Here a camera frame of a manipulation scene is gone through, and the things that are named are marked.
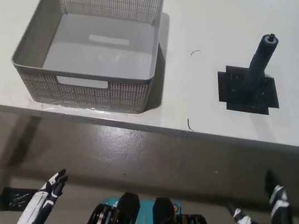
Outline black floor tape patch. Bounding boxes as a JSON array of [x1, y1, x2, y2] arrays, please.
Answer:
[[2, 184, 40, 212]]

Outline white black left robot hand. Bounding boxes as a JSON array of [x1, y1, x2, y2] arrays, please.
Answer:
[[14, 163, 70, 224]]

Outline dark grey cylinder peg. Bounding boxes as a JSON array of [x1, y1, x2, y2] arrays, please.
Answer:
[[237, 30, 280, 104]]

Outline grey perforated plastic basket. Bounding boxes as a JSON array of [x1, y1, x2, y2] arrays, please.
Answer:
[[5, 0, 166, 119]]

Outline black cross-shaped holder pad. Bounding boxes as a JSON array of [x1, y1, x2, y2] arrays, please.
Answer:
[[212, 63, 285, 118]]

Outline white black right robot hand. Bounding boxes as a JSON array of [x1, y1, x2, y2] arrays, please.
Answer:
[[224, 163, 299, 224]]

